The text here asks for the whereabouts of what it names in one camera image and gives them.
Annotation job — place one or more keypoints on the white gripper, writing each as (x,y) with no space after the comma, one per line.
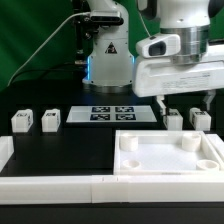
(158,77)

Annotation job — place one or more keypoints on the white square tabletop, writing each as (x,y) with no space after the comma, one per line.
(157,152)

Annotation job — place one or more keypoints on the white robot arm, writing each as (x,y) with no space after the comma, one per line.
(178,59)

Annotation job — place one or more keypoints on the white U-shaped fence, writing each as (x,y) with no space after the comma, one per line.
(202,187)

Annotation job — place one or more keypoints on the white tag plate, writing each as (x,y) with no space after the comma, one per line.
(111,114)

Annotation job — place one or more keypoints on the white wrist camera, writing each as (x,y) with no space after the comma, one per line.
(159,45)

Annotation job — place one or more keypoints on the black camera on base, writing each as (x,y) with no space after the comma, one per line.
(106,17)

